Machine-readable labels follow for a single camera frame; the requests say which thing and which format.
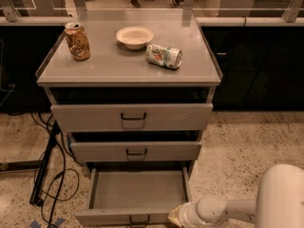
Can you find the black stand leg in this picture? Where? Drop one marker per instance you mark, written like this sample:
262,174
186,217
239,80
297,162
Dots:
39,180

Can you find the grey drawer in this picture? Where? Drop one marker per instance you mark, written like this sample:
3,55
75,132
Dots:
136,146
93,109
134,197

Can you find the green white lying can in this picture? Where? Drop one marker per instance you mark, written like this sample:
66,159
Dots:
168,57

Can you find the grey top drawer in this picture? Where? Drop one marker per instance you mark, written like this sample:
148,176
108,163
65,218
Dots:
93,109

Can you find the grey bottom drawer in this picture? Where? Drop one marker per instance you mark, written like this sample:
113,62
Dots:
134,197

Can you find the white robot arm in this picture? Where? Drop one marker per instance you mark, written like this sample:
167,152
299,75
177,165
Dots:
279,204

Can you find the grey middle drawer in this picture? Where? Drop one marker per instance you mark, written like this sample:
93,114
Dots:
136,146

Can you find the grey drawer cabinet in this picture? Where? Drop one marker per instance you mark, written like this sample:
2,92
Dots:
112,64

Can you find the yellow foam padded gripper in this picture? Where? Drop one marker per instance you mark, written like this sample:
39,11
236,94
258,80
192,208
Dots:
186,213

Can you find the orange upright soda can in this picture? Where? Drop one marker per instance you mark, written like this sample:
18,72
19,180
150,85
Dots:
77,41

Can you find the white paper bowl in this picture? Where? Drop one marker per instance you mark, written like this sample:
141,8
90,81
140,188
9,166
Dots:
135,37

